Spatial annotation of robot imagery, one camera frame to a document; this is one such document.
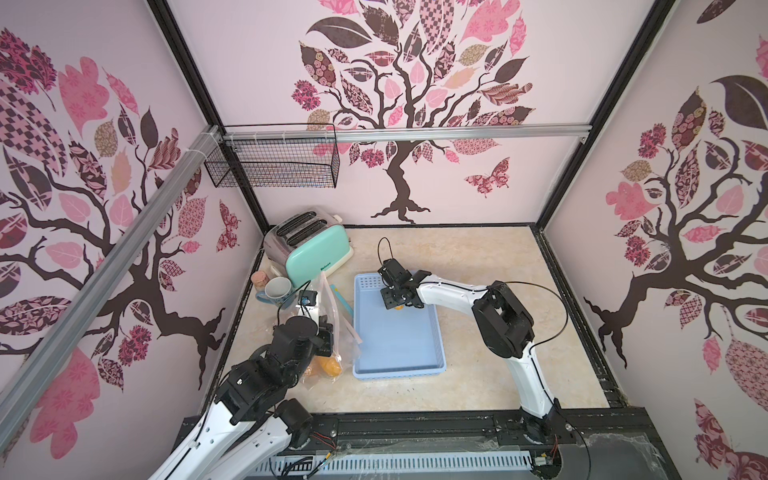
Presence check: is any light blue perforated plastic basket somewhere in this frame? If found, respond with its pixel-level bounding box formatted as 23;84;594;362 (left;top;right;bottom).
353;273;447;380

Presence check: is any clear blue zipper bag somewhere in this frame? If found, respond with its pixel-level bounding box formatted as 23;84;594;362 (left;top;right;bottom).
276;282;354;325

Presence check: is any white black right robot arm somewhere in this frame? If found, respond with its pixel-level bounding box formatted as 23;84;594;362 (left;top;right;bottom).
378;258;565;444

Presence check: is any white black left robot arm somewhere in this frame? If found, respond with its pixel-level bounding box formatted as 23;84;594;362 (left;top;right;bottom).
151;315;334;479

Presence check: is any white blue ceramic mug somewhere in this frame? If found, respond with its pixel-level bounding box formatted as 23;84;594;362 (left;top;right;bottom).
255;276;295;308

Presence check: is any small pink cup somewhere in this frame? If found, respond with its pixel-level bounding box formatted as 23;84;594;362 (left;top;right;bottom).
250;270;271;290

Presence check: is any mint green silver toaster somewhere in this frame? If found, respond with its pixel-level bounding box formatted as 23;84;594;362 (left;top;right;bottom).
264;207;354;287

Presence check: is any black wire wall basket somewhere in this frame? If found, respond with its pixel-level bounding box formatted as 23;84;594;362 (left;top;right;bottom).
204;122;341;189

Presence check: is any aluminium rail back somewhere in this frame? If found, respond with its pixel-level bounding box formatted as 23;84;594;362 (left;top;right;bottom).
223;123;592;143

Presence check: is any aluminium rail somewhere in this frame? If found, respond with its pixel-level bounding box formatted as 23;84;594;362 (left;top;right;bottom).
223;123;592;143
0;125;222;451

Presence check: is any white slotted cable duct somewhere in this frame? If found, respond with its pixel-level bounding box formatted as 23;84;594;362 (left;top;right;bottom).
248;451;533;479

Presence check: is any black base frame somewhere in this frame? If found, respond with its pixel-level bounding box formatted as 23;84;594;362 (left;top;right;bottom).
161;406;682;480

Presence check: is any aluminium rail left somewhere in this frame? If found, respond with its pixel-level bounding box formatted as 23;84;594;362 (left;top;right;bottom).
0;125;222;451

